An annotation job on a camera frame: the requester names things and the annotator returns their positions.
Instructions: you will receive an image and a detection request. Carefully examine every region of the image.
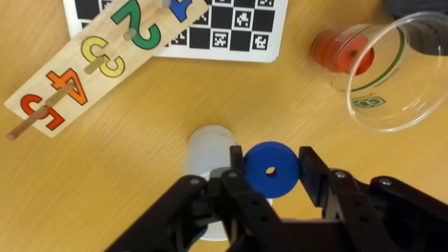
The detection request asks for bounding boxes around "wooden peg board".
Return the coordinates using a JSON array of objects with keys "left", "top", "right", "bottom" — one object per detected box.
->
[{"left": 2, "top": 0, "right": 210, "bottom": 143}]

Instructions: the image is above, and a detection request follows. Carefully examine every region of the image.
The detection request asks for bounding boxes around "black white checkerboard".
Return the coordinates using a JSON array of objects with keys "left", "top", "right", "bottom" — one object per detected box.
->
[{"left": 61, "top": 0, "right": 291, "bottom": 64}]

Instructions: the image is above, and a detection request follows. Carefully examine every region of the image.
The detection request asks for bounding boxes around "clear plastic cup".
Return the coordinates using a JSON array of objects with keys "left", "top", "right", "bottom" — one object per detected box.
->
[{"left": 313, "top": 10, "right": 448, "bottom": 134}]

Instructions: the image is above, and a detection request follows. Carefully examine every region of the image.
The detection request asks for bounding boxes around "blue round token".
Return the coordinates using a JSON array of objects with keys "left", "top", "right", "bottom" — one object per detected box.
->
[{"left": 242, "top": 140, "right": 301, "bottom": 200}]

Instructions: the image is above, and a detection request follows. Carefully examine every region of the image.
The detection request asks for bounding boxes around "white cup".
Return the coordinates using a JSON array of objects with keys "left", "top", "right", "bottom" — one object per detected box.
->
[{"left": 184, "top": 123, "right": 238, "bottom": 242}]

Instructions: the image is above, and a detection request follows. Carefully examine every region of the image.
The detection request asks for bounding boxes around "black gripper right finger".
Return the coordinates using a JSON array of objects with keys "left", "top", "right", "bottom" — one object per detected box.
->
[{"left": 298, "top": 145, "right": 448, "bottom": 252}]

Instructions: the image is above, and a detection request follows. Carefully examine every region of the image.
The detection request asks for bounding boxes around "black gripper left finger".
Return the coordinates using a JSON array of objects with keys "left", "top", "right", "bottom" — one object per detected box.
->
[{"left": 105, "top": 144, "right": 281, "bottom": 252}]

